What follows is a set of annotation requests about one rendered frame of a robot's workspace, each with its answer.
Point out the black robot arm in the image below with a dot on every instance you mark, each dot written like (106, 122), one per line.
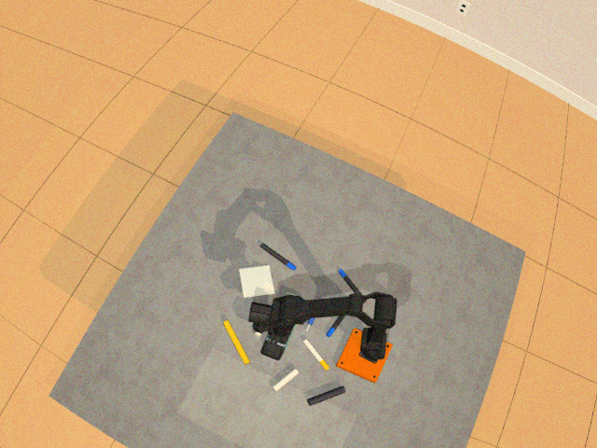
(290, 310)

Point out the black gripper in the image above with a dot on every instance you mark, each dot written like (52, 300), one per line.
(273, 350)

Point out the black marker with blue cap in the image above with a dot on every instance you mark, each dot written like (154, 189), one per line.
(349, 282)
(334, 326)
(277, 256)

